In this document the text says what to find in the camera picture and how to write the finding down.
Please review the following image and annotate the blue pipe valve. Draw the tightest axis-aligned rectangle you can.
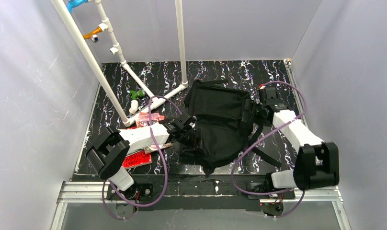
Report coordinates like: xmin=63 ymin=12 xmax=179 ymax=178
xmin=67 ymin=0 xmax=89 ymax=13

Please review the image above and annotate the green pipe valve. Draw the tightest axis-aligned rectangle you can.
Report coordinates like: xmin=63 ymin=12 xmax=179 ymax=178
xmin=129 ymin=90 xmax=146 ymax=100

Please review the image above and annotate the red patterned book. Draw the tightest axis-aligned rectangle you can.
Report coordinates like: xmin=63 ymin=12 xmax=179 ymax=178
xmin=121 ymin=126 xmax=153 ymax=169

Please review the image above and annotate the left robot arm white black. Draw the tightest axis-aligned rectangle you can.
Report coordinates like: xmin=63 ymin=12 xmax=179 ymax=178
xmin=85 ymin=112 xmax=196 ymax=191

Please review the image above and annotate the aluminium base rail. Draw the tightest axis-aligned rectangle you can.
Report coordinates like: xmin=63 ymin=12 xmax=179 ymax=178
xmin=51 ymin=180 xmax=351 ymax=230

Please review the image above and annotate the black mounting base plate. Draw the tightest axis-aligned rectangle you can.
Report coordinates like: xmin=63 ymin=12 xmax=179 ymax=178
xmin=106 ymin=174 xmax=295 ymax=211

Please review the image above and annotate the orange pipe valve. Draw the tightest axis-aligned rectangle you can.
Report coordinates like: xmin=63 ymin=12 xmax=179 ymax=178
xmin=83 ymin=26 xmax=102 ymax=43

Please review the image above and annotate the white PVC pipe frame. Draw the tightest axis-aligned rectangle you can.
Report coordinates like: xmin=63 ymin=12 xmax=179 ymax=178
xmin=50 ymin=0 xmax=188 ymax=127

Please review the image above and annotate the pink comic book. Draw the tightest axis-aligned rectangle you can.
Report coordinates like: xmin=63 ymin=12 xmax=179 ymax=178
xmin=135 ymin=112 xmax=165 ymax=128

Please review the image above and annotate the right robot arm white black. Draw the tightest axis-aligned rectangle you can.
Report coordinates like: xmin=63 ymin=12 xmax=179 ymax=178
xmin=254 ymin=86 xmax=340 ymax=192

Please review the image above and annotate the black student backpack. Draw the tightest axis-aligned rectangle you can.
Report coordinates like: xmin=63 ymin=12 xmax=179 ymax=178
xmin=179 ymin=80 xmax=265 ymax=175

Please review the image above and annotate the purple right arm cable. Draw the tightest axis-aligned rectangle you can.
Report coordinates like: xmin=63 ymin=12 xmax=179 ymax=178
xmin=230 ymin=81 xmax=307 ymax=219

